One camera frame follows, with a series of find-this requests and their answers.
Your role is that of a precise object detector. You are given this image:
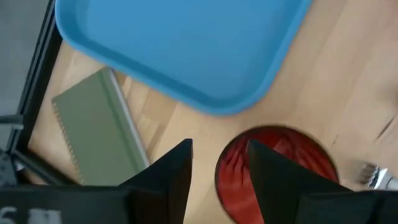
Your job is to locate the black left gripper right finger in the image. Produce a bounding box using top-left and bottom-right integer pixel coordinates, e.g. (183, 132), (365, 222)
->
(247, 139), (353, 224)

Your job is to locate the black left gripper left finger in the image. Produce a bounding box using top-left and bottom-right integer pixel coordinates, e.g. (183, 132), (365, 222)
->
(119, 138), (194, 224)

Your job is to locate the purple cup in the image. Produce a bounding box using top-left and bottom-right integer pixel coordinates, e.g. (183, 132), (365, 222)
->
(214, 124), (340, 224)

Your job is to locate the metal fork with orange handle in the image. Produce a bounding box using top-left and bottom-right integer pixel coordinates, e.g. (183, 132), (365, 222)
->
(354, 161), (398, 191)

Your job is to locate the blue plastic tray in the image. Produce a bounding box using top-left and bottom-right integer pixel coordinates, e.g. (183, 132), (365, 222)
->
(54, 0), (313, 116)

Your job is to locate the green spiral notebook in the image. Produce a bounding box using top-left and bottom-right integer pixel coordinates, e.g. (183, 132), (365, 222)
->
(51, 67), (152, 187)

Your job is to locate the black aluminium table frame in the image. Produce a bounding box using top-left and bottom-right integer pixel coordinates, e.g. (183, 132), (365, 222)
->
(0, 0), (78, 187)

